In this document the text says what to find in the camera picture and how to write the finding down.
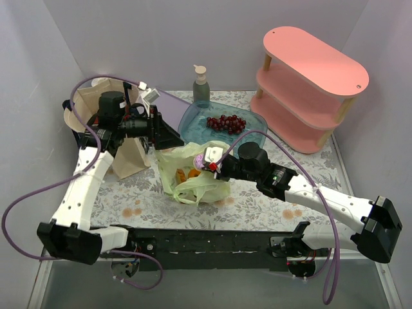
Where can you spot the purple toy food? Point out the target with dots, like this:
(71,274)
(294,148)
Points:
(199,162)

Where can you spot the blue transparent plastic tray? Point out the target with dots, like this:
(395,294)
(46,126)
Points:
(193,127)

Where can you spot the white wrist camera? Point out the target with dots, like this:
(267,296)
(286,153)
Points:
(146,96)
(211,156)

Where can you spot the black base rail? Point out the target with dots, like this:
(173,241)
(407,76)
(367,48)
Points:
(194,249)

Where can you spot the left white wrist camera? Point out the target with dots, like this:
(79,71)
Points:
(146,96)

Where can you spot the pink three-tier shelf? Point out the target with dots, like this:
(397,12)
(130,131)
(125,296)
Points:
(305,88)

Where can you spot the grey soap pump bottle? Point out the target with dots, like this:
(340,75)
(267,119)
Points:
(200,88)

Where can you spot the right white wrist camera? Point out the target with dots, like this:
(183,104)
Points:
(211,156)

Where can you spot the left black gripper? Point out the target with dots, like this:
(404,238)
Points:
(155,127)

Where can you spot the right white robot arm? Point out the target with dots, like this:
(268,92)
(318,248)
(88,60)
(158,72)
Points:
(369,227)

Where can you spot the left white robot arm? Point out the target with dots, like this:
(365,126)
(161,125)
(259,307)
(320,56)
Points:
(68,235)

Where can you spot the beige canvas tote bag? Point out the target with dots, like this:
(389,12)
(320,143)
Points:
(130,157)

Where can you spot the light green plastic grocery bag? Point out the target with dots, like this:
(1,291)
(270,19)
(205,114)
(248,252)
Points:
(201,189)

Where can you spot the purple plastic lid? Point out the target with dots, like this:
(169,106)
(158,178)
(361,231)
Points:
(172,108)

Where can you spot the red grape bunch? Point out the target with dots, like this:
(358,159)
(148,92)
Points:
(232,124)

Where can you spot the orange toy bread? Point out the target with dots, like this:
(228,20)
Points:
(182,177)

